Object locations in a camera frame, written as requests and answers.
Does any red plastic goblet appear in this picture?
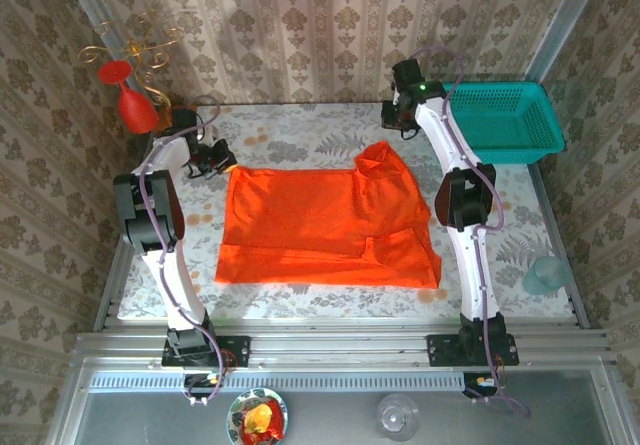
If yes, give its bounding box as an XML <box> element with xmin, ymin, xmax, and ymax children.
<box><xmin>96</xmin><ymin>60</ymin><xmax>160</xmax><ymax>135</ymax></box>

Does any orange t-shirt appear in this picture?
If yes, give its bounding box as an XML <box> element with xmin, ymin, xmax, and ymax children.
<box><xmin>214</xmin><ymin>140</ymin><xmax>444</xmax><ymax>289</ymax></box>

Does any brown wooden base board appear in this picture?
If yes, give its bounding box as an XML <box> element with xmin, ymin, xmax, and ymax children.
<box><xmin>152</xmin><ymin>104</ymin><xmax>199</xmax><ymax>139</ymax></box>

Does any floral tablecloth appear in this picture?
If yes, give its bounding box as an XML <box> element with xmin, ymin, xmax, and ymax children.
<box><xmin>117</xmin><ymin>103</ymin><xmax>575</xmax><ymax>320</ymax></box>

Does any teal plastic basket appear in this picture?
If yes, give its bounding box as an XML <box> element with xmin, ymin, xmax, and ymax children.
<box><xmin>439</xmin><ymin>81</ymin><xmax>567</xmax><ymax>166</ymax></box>

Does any translucent teal cup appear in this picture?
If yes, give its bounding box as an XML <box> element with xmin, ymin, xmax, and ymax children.
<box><xmin>522</xmin><ymin>256</ymin><xmax>570</xmax><ymax>297</ymax></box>

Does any patterned plate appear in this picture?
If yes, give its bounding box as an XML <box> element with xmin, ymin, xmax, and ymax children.
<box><xmin>227</xmin><ymin>387</ymin><xmax>290</xmax><ymax>445</ymax></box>

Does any red yellow snack wrapper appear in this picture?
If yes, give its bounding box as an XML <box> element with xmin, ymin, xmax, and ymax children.
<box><xmin>241</xmin><ymin>398</ymin><xmax>285</xmax><ymax>439</ymax></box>

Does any grey metal shelf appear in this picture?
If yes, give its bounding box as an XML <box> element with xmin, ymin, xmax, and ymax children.
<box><xmin>49</xmin><ymin>359</ymin><xmax>640</xmax><ymax>445</ymax></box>

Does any clear drinking glass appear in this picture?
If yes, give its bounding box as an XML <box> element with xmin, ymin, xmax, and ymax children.
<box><xmin>377</xmin><ymin>393</ymin><xmax>420</xmax><ymax>441</ymax></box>

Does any gold wire stand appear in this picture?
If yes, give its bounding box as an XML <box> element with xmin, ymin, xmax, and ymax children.
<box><xmin>77</xmin><ymin>12</ymin><xmax>184</xmax><ymax>135</ymax></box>

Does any aluminium mounting rail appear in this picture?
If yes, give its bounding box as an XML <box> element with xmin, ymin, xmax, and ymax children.
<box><xmin>74</xmin><ymin>317</ymin><xmax>619</xmax><ymax>372</ymax></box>

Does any grey slotted cable duct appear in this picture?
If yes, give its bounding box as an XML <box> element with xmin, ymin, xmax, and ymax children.
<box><xmin>87</xmin><ymin>370</ymin><xmax>467</xmax><ymax>394</ymax></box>

